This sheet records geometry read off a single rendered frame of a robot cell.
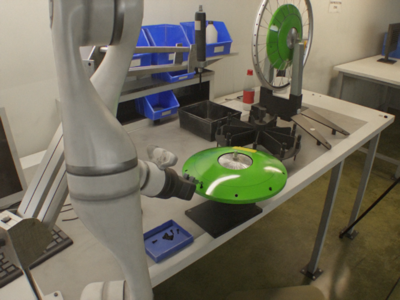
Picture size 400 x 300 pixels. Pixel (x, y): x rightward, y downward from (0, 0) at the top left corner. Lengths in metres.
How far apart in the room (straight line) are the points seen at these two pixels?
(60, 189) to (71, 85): 0.37
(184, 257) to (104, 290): 0.44
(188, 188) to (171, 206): 0.30
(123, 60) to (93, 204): 0.18
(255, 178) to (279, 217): 1.66
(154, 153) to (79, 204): 0.36
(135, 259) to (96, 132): 0.17
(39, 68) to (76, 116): 1.16
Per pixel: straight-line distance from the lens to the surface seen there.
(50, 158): 0.69
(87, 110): 0.38
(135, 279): 0.45
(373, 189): 3.17
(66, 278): 0.91
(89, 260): 0.93
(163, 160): 0.71
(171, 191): 0.75
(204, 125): 1.48
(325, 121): 1.70
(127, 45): 0.42
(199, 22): 1.13
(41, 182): 0.68
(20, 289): 0.93
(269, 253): 2.25
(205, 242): 0.94
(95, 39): 0.40
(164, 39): 1.79
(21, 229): 0.65
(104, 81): 0.47
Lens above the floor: 1.56
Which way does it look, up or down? 27 degrees down
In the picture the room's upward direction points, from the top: straight up
